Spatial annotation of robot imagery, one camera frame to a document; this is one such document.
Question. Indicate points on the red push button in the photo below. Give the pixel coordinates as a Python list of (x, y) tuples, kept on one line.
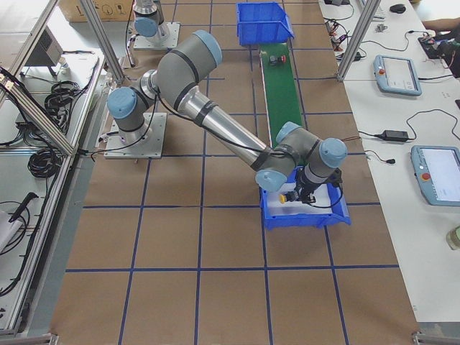
[(277, 60)]

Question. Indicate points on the green conveyor belt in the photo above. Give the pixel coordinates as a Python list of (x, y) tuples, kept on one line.
[(280, 90)]

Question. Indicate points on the yellow push button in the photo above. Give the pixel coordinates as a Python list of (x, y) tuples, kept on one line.
[(291, 196)]

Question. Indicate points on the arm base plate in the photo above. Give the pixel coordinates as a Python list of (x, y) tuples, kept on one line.
[(142, 43), (144, 143)]

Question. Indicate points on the black power adapter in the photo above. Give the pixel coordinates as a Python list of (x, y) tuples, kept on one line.
[(395, 136)]

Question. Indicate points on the blue bin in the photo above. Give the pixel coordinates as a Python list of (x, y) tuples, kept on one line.
[(262, 23), (330, 208)]

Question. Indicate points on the aluminium frame post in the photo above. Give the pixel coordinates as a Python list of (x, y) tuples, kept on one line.
[(102, 39)]

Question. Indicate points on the teach pendant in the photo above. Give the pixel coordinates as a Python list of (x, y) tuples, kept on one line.
[(396, 75), (437, 173)]

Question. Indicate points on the blue left bin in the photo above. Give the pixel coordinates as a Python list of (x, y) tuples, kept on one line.
[(262, 23)]

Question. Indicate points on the blue right bin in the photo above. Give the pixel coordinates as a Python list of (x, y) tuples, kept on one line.
[(330, 208)]

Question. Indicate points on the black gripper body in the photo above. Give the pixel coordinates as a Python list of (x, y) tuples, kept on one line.
[(304, 189)]

